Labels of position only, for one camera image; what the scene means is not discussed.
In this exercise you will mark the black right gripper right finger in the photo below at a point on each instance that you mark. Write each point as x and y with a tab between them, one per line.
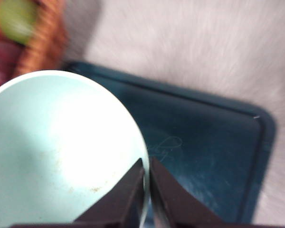
175	206

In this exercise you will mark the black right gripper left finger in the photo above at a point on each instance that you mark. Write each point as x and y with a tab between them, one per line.
116	204

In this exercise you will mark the teal ceramic bowl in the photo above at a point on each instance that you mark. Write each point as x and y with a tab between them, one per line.
61	142

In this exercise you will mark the black rectangular tray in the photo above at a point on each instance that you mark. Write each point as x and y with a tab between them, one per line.
204	142

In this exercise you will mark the brown wicker basket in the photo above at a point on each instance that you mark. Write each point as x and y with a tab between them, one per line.
45	47

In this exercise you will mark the dark red plum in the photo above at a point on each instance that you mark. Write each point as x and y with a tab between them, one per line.
3	64

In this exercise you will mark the green avocado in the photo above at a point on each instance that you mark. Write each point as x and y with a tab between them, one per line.
16	21

